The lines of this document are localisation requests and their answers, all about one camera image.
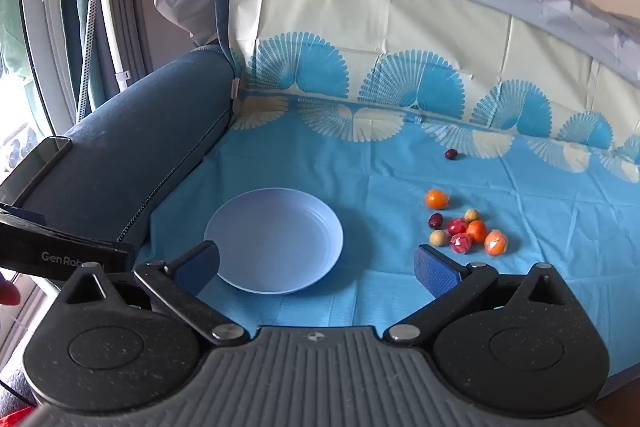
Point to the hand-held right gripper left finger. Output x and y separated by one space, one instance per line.
200 263

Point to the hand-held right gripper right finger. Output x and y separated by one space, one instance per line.
437 274

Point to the beige longan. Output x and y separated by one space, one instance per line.
438 238
472 215

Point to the dark red jujube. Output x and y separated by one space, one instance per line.
435 220

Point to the smooth orange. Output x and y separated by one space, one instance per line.
436 199
477 231

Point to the light blue plate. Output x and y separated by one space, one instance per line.
275 237

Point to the person's left hand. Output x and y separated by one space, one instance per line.
7 293

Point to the small dark red fruit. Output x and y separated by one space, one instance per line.
451 154

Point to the blue fan-print cloth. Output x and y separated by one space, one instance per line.
350 167

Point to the blue sofa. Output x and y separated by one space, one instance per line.
150 132

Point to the person's red garment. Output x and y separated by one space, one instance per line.
12 419

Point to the pale sofa tag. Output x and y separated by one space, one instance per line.
233 89

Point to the grey-blue curtain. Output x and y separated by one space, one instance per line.
132 7

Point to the white window frame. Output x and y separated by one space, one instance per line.
42 32

